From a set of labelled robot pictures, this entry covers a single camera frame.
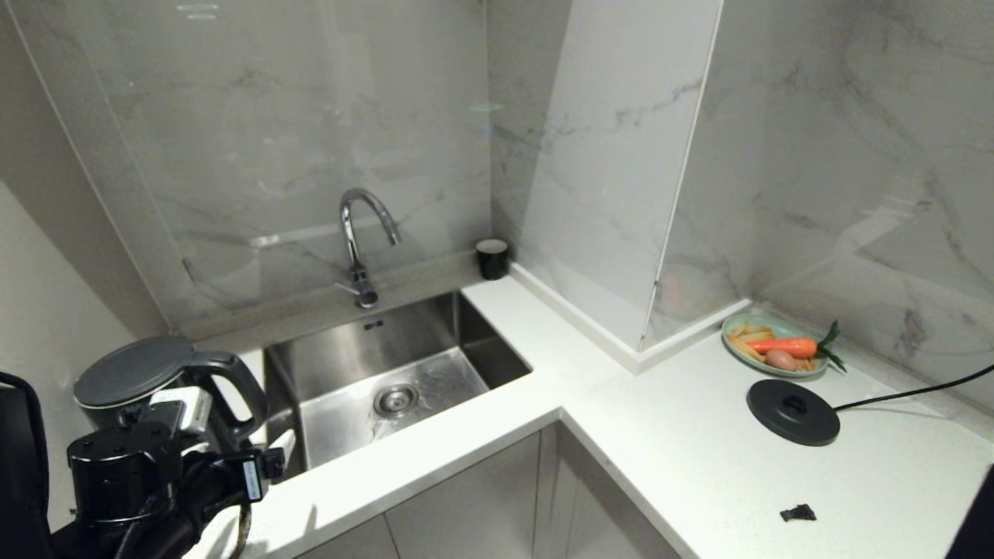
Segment black cup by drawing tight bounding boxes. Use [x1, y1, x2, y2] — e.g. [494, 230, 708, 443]
[475, 238, 511, 281]

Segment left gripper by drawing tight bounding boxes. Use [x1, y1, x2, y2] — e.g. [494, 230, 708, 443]
[182, 429, 298, 507]

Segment green plate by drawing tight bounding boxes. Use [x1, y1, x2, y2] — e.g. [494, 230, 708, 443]
[721, 312, 831, 380]

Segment round sink drain strainer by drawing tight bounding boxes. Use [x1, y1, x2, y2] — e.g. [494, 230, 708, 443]
[374, 384, 421, 418]

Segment black cable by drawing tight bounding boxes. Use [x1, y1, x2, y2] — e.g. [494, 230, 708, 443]
[233, 503, 254, 559]

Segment black power cord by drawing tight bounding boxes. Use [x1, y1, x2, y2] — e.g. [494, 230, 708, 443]
[832, 363, 994, 413]

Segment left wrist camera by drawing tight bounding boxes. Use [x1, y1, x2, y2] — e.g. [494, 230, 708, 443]
[148, 387, 215, 446]

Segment toy carrot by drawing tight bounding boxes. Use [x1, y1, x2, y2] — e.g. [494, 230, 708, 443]
[746, 320, 848, 374]

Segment chrome curved faucet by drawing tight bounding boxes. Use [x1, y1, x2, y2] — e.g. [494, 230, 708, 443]
[335, 188, 404, 310]

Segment stainless steel sink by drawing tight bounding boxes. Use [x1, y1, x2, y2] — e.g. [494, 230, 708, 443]
[262, 289, 534, 477]

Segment grey cabinet door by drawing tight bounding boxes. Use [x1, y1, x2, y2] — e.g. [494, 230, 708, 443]
[298, 512, 401, 559]
[384, 431, 542, 559]
[554, 422, 678, 559]

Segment grey electric kettle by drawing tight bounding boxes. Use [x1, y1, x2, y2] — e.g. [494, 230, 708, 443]
[72, 335, 269, 468]

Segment black round kettle base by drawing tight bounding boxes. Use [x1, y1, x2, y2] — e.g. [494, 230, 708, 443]
[745, 378, 842, 447]

